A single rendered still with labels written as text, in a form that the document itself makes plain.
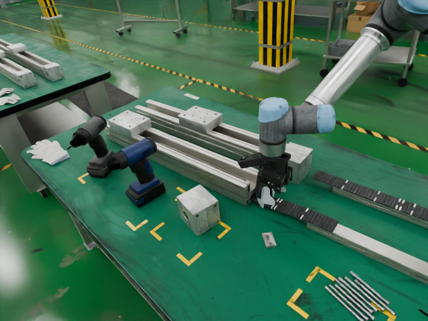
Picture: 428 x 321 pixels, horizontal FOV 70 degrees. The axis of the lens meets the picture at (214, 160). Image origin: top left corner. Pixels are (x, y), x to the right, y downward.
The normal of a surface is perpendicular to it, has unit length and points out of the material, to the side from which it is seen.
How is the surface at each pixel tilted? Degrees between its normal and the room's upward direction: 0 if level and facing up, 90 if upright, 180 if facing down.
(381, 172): 0
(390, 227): 0
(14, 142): 90
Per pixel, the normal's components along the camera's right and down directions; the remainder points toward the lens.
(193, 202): -0.09, -0.80
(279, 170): -0.63, 0.51
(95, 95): 0.70, 0.37
